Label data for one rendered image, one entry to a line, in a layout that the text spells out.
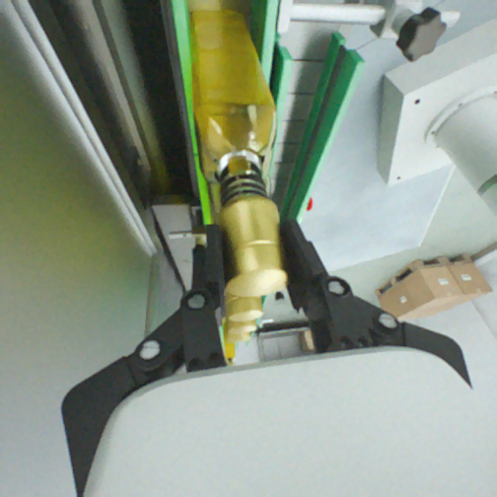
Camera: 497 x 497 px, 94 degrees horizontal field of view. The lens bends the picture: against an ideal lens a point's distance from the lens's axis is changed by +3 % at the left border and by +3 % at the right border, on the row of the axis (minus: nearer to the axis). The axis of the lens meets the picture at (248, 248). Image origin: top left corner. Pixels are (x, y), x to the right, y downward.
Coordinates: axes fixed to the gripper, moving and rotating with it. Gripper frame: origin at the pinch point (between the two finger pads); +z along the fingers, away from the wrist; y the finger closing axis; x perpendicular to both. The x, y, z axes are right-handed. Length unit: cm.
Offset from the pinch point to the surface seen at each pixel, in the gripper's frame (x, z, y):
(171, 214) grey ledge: -20.9, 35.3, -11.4
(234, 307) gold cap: -9.8, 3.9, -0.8
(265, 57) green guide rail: 6.9, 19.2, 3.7
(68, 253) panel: -3.5, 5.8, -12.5
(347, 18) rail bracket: 9.7, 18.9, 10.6
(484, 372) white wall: -337, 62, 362
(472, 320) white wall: -293, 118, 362
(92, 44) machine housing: 6.4, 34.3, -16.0
